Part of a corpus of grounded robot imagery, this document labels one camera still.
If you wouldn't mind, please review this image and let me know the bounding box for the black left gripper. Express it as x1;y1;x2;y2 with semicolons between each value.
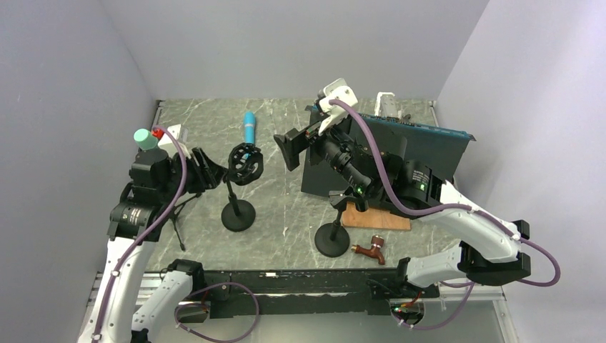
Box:
160;146;227;204

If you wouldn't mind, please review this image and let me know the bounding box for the black shock mount desk stand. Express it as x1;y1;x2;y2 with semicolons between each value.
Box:
220;144;264;234

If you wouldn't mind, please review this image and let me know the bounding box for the blue microphone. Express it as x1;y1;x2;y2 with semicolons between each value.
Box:
243;111;256;144

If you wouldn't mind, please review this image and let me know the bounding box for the mint green microphone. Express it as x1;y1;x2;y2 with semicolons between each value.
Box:
133;129;158;151

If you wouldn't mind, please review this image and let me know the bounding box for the black clip desk stand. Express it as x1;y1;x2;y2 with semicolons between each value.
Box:
314;187;369;258

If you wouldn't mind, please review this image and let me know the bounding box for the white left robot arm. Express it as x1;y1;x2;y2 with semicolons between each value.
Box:
78;148;227;342

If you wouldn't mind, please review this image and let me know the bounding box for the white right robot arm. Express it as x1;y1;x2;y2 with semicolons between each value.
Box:
274;125;532;297

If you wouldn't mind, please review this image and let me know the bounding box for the brown wooden board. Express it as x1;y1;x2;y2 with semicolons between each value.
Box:
342;203;412;232

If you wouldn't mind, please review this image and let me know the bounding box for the brown tap fitting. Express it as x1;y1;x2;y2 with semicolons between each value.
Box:
351;234;385;266

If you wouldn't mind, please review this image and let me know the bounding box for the black tripod shock mount stand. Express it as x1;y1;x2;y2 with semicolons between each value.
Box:
168;193;202;252

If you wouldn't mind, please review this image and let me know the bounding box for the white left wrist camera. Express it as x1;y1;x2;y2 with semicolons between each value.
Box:
151;124;191;159

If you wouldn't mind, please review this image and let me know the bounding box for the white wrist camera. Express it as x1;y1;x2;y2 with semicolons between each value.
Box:
316;78;358;136
151;124;191;159

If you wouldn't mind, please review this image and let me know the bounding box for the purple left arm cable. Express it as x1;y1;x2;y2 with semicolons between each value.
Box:
92;124;260;343

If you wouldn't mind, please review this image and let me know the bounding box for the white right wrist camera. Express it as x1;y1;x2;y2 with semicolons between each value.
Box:
316;78;358;136

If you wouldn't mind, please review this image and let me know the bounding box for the white metal bracket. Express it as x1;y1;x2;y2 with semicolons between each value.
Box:
374;91;410;122

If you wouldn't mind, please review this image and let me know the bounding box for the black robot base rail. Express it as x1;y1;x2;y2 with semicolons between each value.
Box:
186;268;439;319

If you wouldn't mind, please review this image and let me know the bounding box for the dark grey network switch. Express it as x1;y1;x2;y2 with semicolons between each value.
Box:
301;114;476;213

